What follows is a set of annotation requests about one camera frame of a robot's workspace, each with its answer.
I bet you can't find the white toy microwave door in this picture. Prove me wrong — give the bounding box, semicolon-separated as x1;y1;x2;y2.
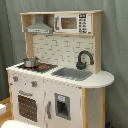
54;14;78;33

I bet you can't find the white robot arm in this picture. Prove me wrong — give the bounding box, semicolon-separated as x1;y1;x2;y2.
1;120;40;128

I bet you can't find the wooden toy kitchen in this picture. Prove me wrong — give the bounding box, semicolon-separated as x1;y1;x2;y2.
7;10;114;128

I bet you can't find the grey toy sink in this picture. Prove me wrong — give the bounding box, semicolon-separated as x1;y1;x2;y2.
52;67;92;81

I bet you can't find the black toy faucet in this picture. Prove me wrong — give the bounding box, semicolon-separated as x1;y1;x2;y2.
75;50;95;71

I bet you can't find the black toy stovetop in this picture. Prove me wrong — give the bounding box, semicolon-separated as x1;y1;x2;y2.
20;63;56;73

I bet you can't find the small steel pot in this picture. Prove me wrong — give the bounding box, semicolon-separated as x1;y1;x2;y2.
23;57;39;67

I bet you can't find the red right stove knob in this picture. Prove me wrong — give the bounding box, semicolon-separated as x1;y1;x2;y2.
31;81;37;87

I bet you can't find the red stove knob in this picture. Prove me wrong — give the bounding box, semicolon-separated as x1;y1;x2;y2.
12;75;19;83
31;81;37;87

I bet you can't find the grey ice dispenser panel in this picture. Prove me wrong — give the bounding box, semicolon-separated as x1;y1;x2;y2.
55;94;71;120

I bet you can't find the grey range hood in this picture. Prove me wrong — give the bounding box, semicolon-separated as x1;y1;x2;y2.
24;15;53;34

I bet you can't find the red left stove knob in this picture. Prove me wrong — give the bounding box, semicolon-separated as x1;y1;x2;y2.
12;75;19;83

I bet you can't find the toy oven door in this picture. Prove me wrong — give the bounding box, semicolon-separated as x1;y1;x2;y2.
18;90;37;122

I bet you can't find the grey cabinet door handle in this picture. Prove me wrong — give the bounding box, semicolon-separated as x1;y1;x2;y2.
47;101;51;119

